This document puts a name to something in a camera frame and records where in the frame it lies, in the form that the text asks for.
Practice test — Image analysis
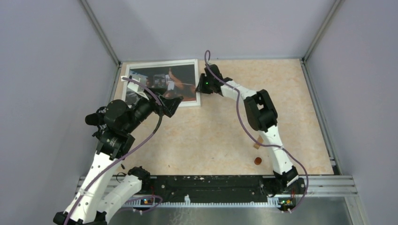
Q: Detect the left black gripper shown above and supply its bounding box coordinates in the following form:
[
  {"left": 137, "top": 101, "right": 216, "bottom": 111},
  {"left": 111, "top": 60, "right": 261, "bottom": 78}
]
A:
[{"left": 124, "top": 86, "right": 183, "bottom": 133}]

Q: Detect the darker wooden block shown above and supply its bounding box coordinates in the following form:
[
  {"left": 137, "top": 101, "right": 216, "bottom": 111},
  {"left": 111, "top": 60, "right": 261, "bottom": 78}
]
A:
[{"left": 253, "top": 136, "right": 263, "bottom": 149}]

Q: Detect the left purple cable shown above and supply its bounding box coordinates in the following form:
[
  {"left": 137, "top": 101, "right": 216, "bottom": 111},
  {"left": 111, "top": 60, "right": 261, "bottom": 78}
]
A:
[{"left": 62, "top": 76, "right": 164, "bottom": 225}]

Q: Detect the small brown round disc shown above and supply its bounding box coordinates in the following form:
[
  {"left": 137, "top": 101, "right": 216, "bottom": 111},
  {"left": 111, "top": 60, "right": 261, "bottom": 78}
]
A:
[{"left": 254, "top": 157, "right": 262, "bottom": 165}]

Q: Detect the black microphone on stand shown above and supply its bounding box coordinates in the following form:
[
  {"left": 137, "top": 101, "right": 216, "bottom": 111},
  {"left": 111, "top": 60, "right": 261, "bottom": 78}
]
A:
[{"left": 85, "top": 106, "right": 106, "bottom": 139}]

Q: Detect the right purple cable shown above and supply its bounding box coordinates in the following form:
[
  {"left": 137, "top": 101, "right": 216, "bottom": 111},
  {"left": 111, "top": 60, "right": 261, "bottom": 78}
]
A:
[{"left": 203, "top": 50, "right": 309, "bottom": 213}]

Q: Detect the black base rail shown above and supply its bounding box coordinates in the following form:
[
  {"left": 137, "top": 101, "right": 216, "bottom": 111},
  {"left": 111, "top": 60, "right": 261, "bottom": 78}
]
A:
[{"left": 138, "top": 175, "right": 305, "bottom": 203}]

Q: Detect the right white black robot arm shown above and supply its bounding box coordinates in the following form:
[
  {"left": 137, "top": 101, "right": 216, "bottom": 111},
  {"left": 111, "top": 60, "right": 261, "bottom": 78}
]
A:
[{"left": 196, "top": 64, "right": 299, "bottom": 193}]

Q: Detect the wooden picture frame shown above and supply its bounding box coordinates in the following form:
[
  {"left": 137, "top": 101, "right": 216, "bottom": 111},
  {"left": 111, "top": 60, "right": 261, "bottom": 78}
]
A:
[{"left": 121, "top": 59, "right": 201, "bottom": 107}]

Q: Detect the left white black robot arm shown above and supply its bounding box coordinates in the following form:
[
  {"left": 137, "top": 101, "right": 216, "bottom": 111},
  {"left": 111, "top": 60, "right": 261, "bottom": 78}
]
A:
[{"left": 53, "top": 93, "right": 184, "bottom": 225}]

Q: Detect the purple cable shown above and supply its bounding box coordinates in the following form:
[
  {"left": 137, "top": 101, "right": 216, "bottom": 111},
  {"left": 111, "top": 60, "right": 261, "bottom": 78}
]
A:
[
  {"left": 203, "top": 50, "right": 309, "bottom": 213},
  {"left": 62, "top": 76, "right": 164, "bottom": 225}
]

